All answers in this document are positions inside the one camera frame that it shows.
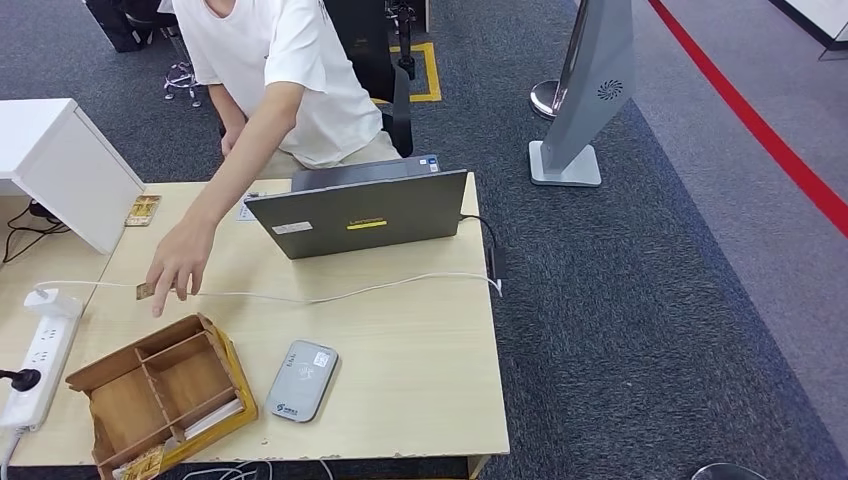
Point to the chrome stool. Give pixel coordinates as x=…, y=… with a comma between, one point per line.
x=182, y=76

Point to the white power strip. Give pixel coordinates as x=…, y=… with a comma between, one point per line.
x=40, y=368

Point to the person's right forearm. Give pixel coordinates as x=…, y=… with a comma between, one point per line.
x=226, y=109

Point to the chrome stanchion base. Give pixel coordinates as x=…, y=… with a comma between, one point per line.
x=543, y=99
x=729, y=472

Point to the person's right hand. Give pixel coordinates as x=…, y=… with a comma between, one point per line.
x=230, y=138

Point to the person's left hand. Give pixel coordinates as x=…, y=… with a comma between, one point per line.
x=182, y=255

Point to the black tripod stand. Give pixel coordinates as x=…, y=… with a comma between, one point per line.
x=405, y=36

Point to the white charger plug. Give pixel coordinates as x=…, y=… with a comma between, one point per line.
x=53, y=303

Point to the white partition with black base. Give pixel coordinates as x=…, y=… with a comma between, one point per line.
x=818, y=13

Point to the black power plug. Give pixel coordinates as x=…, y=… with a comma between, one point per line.
x=21, y=379

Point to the stack of patterned key cards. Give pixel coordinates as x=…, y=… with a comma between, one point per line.
x=142, y=210

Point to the white cabinet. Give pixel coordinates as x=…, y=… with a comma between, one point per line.
x=69, y=172

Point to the yellow floor tape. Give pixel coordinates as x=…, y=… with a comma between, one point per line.
x=430, y=73

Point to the white card stack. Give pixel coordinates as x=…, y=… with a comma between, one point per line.
x=212, y=418

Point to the grey card reader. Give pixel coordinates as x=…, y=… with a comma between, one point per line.
x=302, y=382

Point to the red floor tape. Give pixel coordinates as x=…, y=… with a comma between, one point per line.
x=762, y=129

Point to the white ID card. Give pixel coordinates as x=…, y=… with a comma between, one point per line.
x=246, y=210

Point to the person's left forearm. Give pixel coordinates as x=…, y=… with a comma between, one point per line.
x=245, y=156

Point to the grey angled frame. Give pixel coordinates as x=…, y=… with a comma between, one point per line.
x=835, y=52

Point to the pale wooden desk leg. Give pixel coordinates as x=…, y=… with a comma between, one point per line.
x=477, y=469

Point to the grey kiosk pillar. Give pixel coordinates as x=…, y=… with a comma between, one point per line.
x=593, y=83

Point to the person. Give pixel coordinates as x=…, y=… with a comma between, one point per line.
x=291, y=79

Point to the grey laptop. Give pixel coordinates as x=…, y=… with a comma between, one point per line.
x=358, y=218

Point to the black bag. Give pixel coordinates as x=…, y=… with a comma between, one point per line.
x=116, y=23

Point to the wooden card organizer box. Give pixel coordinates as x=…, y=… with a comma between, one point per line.
x=185, y=378

